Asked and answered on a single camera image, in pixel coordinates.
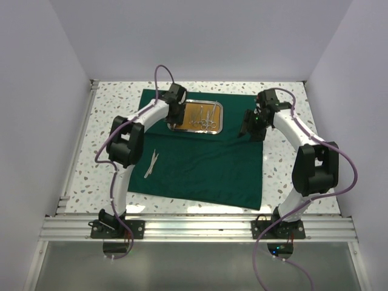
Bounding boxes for steel hemostat clamp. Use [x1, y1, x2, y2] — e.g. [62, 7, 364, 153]
[202, 103, 217, 130]

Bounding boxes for black mounting plate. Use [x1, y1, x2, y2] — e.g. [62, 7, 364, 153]
[250, 219, 306, 240]
[88, 219, 146, 239]

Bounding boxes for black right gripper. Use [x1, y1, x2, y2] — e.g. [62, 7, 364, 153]
[238, 109, 271, 143]

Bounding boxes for dark green surgical cloth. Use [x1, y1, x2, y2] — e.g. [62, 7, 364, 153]
[128, 92, 263, 210]

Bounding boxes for steel surgical scissors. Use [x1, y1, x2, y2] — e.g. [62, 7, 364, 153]
[193, 108, 205, 130]

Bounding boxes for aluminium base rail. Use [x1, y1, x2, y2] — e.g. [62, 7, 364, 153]
[39, 214, 358, 243]

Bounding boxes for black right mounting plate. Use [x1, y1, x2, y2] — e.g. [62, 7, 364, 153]
[250, 219, 306, 240]

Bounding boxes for steel instrument tray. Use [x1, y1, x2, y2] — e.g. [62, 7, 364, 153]
[167, 99, 224, 135]

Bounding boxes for yellow tray liner mat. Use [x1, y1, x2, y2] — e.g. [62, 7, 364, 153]
[174, 102, 221, 130]

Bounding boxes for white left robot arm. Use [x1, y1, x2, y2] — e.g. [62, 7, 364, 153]
[95, 83, 188, 238]

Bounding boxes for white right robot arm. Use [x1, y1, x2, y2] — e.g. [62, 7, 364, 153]
[238, 89, 339, 239]

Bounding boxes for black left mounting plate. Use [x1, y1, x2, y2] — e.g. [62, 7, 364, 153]
[88, 219, 146, 239]

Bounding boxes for steel forceps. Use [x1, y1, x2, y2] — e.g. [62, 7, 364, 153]
[190, 106, 203, 127]

